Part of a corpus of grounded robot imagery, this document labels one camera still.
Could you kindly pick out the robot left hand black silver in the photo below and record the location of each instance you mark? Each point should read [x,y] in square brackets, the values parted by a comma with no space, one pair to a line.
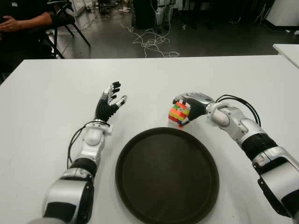
[104,109]

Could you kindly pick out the seated person in black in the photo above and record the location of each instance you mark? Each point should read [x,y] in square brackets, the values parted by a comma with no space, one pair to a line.
[21,46]

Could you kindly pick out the robot right arm silver black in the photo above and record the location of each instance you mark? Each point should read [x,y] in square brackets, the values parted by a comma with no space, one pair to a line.
[257,140]

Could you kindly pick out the person's bare forearm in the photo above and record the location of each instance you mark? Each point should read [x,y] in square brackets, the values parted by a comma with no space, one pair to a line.
[28,22]

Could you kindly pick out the robot right hand black silver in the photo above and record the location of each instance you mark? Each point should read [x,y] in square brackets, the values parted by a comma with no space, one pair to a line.
[198,105]

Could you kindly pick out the black folding chair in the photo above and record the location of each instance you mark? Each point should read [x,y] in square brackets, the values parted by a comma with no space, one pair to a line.
[66,21]

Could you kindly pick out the robot left arm silver black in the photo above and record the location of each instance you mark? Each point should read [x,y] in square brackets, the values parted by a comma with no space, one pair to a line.
[86,154]

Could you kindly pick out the white side table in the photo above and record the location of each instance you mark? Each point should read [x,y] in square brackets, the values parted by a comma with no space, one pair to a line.
[288,52]

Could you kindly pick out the white humanoid robot legs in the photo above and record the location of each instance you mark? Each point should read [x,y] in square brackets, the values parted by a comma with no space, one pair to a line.
[163,11]

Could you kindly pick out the multicoloured Rubik's cube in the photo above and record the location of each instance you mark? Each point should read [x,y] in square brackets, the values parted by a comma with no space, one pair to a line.
[178,114]

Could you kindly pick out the dark brown round plate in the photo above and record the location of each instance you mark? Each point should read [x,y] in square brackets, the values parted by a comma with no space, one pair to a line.
[167,179]

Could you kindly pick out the tall black box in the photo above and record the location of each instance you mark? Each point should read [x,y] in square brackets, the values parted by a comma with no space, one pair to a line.
[144,14]

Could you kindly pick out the white cabinet with black base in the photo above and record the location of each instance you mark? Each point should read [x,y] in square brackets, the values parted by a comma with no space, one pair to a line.
[285,10]

